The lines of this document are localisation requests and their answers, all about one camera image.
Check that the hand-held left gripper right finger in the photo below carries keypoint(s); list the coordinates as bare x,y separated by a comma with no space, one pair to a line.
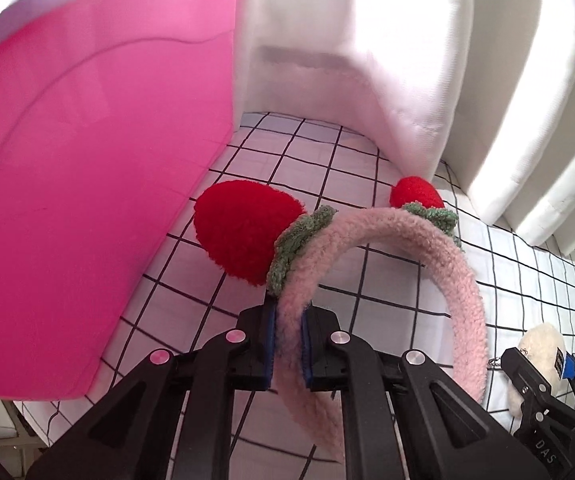
308,350

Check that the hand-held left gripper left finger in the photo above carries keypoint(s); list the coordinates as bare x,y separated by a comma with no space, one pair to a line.
269,350

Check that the pink fuzzy strawberry headband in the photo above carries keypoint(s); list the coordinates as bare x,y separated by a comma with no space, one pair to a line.
382,225

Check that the pink plastic storage bin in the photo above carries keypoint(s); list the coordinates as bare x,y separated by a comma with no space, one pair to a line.
92,160

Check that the white black checked cloth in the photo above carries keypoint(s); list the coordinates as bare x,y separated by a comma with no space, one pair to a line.
317,160

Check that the white curtain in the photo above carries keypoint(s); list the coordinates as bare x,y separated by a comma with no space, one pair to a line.
367,60

